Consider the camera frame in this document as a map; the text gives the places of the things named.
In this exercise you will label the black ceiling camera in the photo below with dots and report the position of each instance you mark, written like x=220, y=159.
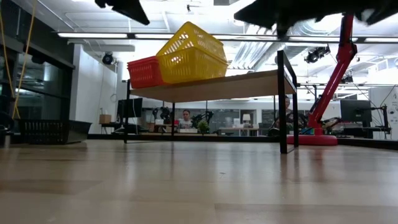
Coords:
x=107, y=58

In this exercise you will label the long ceiling light bar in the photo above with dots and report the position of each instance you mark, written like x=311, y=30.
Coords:
x=93, y=35

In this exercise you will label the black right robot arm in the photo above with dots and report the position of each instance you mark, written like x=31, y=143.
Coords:
x=382, y=11

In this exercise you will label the black background robot arm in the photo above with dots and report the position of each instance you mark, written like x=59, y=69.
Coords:
x=202, y=116
x=161, y=113

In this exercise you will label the black computer monitor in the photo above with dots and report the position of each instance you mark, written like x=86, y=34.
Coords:
x=356, y=110
x=135, y=107

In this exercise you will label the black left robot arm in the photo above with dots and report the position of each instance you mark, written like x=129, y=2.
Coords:
x=4, y=130

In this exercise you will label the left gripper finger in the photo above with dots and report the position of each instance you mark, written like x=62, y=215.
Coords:
x=127, y=9

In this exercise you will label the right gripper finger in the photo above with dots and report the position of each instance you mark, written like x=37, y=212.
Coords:
x=270, y=14

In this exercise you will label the person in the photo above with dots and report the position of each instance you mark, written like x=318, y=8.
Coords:
x=186, y=121
x=288, y=104

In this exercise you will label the black plastic basket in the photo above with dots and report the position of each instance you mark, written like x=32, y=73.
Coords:
x=53, y=132

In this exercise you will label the red desk lamp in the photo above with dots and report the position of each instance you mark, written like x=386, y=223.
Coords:
x=312, y=140

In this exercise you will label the small green plant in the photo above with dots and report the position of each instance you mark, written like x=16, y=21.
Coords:
x=203, y=127

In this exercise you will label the black ceiling spotlight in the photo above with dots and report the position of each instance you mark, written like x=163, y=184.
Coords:
x=317, y=54

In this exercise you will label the white shade table lamp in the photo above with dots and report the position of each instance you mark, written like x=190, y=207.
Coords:
x=246, y=117

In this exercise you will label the yellow plastic basket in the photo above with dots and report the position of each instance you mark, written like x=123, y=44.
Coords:
x=192, y=35
x=192, y=70

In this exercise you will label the cardboard box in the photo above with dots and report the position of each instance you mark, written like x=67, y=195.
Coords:
x=105, y=119

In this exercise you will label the wooden shelf with black legs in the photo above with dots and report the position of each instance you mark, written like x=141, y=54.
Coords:
x=217, y=87

